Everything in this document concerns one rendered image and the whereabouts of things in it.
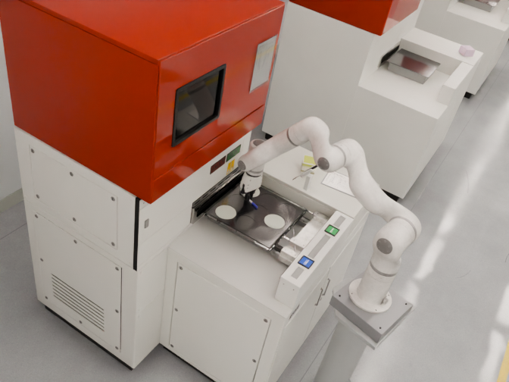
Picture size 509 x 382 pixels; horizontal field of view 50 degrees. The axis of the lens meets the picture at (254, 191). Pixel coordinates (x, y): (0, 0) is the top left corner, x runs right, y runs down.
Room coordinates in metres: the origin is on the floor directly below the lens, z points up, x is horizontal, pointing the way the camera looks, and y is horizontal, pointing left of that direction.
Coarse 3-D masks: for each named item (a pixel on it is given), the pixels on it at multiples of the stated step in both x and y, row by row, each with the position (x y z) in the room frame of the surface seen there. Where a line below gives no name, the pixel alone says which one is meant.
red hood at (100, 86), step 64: (0, 0) 1.80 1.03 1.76; (64, 0) 1.79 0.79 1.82; (128, 0) 1.91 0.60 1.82; (192, 0) 2.04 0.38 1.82; (256, 0) 2.19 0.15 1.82; (64, 64) 1.67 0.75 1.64; (128, 64) 1.55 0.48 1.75; (192, 64) 1.66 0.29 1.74; (256, 64) 2.07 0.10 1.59; (64, 128) 1.68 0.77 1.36; (128, 128) 1.55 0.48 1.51; (192, 128) 1.71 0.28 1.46
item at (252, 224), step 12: (264, 192) 2.13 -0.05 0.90; (228, 204) 1.98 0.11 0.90; (240, 204) 2.00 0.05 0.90; (264, 204) 2.04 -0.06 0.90; (276, 204) 2.05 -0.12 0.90; (288, 204) 2.07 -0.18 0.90; (216, 216) 1.87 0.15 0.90; (240, 216) 1.91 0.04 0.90; (252, 216) 1.93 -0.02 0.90; (264, 216) 1.95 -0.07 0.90; (288, 216) 1.98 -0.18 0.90; (240, 228) 1.83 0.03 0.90; (252, 228) 1.85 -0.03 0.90; (264, 228) 1.86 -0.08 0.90; (264, 240) 1.78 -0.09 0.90
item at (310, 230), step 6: (312, 222) 2.00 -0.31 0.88; (318, 222) 2.01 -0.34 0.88; (306, 228) 1.94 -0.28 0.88; (312, 228) 1.95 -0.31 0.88; (318, 228) 1.96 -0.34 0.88; (300, 234) 1.89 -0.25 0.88; (306, 234) 1.90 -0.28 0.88; (312, 234) 1.91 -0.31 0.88; (300, 240) 1.85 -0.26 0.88; (306, 240) 1.86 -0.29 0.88; (288, 246) 1.80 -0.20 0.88; (282, 258) 1.72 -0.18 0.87; (288, 264) 1.71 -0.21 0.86
